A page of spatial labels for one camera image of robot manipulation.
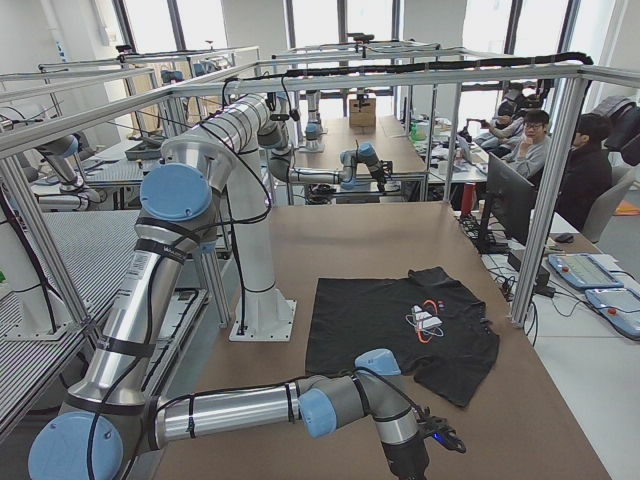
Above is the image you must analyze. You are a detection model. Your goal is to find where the black graphic t-shirt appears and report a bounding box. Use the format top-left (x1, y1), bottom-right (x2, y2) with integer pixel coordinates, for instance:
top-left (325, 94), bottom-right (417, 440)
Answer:
top-left (305, 267), bottom-right (499, 408)

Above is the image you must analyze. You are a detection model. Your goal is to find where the black computer monitor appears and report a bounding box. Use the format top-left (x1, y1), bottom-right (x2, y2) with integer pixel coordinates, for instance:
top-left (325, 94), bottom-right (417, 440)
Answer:
top-left (475, 153), bottom-right (536, 254)

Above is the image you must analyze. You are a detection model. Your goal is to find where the near blue teach pendant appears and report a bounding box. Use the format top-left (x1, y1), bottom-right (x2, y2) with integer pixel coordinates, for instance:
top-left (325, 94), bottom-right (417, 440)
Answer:
top-left (584, 288), bottom-right (640, 340)

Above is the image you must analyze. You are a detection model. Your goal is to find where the black cable conduit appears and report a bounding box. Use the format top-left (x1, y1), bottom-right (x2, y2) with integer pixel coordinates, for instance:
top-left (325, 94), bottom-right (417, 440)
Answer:
top-left (222, 50), bottom-right (595, 96)

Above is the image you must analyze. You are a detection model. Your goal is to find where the aluminium frame cage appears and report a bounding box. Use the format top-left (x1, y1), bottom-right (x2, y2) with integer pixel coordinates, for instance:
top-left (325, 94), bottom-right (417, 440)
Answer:
top-left (0, 59), bottom-right (596, 436)

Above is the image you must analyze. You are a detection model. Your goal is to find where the black computer mouse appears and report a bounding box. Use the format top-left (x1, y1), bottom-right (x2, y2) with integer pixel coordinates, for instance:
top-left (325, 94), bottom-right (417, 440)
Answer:
top-left (553, 233), bottom-right (574, 244)

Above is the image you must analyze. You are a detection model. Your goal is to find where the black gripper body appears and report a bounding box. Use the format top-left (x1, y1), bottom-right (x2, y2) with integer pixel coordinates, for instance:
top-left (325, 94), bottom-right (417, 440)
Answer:
top-left (418, 408), bottom-right (467, 454)

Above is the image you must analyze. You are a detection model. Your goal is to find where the person in grey hoodie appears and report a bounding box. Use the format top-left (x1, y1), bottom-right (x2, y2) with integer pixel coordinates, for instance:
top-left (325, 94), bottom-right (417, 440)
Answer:
top-left (502, 109), bottom-right (551, 180)

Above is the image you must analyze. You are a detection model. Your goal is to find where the cardboard box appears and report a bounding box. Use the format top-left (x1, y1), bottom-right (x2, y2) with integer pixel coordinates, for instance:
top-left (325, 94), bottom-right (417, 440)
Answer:
top-left (348, 97), bottom-right (376, 128)

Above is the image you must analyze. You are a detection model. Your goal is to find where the red thermos bottle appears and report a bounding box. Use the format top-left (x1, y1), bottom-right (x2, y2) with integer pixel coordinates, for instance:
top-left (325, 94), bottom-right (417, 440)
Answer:
top-left (460, 182), bottom-right (475, 216)

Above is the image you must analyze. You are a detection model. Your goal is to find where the far blue teach pendant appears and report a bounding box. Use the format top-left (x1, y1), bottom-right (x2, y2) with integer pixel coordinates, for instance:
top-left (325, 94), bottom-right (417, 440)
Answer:
top-left (547, 253), bottom-right (624, 290)

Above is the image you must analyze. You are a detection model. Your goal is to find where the person in black jacket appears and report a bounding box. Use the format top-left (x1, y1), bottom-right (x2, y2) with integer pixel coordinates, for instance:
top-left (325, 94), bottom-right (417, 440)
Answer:
top-left (555, 113), bottom-right (612, 230)

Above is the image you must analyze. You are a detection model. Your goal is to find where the blue teach pendant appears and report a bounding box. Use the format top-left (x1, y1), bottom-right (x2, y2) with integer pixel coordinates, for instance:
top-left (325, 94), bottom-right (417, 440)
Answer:
top-left (584, 288), bottom-right (640, 340)
top-left (547, 253), bottom-right (624, 290)

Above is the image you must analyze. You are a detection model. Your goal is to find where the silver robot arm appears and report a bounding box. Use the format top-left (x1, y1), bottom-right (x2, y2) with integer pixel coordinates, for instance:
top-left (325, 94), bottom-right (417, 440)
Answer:
top-left (191, 94), bottom-right (387, 342)
top-left (28, 140), bottom-right (466, 479)

